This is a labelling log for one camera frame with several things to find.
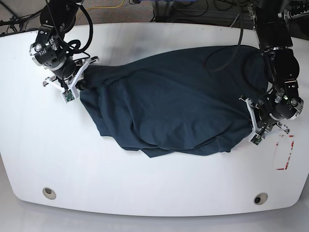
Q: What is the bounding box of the yellow cable on floor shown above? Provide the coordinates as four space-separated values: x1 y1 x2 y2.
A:
85 0 126 12

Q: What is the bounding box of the white power strip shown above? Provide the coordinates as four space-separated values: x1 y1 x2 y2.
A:
288 5 309 19

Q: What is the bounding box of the red tape rectangle marking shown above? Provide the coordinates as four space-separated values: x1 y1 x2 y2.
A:
273 134 295 171

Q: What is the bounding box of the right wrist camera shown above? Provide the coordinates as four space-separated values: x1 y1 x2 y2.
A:
61 89 79 103

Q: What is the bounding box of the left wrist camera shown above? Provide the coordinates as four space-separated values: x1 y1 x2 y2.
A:
250 134 263 145

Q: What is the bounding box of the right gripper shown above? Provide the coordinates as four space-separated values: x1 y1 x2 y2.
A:
42 56 99 91

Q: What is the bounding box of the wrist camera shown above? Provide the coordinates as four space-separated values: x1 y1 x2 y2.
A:
61 89 79 103
250 134 263 145

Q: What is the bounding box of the black tripod stand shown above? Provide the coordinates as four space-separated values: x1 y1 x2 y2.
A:
0 0 43 32

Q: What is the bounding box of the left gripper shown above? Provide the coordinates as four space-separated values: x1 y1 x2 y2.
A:
239 96 290 142

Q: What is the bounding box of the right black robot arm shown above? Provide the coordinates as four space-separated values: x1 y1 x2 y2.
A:
29 0 94 93

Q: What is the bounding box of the right table cable grommet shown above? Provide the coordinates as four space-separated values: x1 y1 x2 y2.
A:
253 192 268 205

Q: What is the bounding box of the dark navy T-shirt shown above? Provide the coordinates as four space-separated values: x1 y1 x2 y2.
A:
80 46 271 158

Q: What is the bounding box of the left table cable grommet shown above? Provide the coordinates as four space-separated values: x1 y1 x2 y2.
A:
42 188 56 200

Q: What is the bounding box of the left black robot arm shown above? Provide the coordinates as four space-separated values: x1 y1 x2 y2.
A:
240 0 304 145

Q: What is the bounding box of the table cable grommet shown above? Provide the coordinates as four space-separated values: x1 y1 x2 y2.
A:
42 188 56 200
253 192 268 205

